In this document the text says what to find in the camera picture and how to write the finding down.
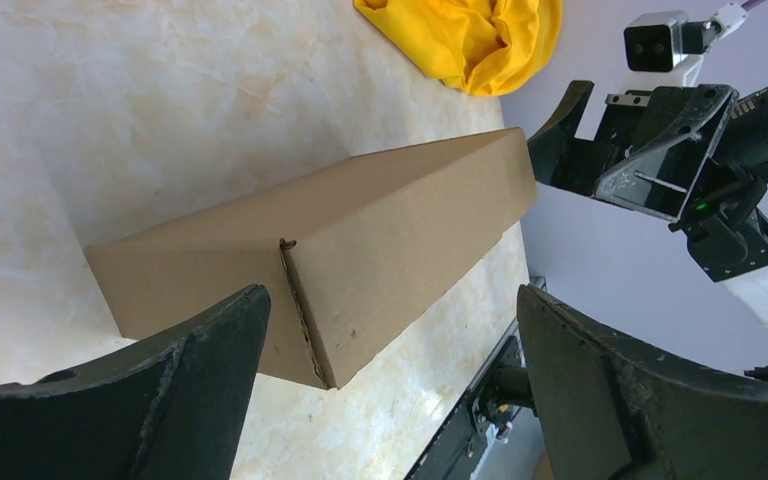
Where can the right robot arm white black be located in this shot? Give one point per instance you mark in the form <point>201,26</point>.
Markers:
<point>694,157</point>

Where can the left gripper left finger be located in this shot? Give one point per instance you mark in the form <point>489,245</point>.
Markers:
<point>171,406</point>

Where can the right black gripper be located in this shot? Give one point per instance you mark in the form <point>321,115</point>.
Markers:
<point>696,157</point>

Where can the yellow cloth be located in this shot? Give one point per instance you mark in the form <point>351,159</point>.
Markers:
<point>485,48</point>

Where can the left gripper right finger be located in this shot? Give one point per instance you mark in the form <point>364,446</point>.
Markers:
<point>612,406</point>

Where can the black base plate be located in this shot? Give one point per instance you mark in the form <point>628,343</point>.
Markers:
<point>482,437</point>

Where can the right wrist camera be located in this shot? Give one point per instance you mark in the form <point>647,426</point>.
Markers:
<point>667,48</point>

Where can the brown cardboard box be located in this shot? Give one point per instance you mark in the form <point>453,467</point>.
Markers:
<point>351,255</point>

